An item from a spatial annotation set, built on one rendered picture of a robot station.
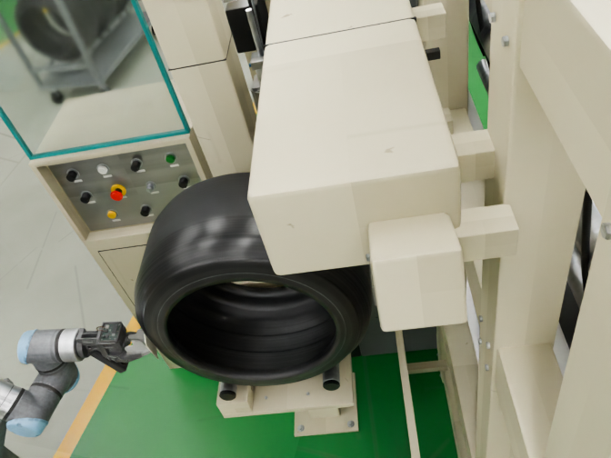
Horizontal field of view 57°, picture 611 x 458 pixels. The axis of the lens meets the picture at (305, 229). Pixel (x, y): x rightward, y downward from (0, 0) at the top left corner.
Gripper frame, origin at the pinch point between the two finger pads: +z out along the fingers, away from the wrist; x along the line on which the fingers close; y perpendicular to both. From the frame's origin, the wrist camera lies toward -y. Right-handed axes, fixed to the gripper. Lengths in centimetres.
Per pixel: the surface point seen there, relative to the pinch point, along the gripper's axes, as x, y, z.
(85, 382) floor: 55, -110, -75
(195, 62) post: 25, 69, 22
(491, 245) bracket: -38, 75, 69
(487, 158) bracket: -29, 81, 70
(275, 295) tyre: 15.0, 0.7, 31.8
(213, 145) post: 25, 47, 21
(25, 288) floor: 123, -117, -135
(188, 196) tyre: 8.4, 45.7, 17.6
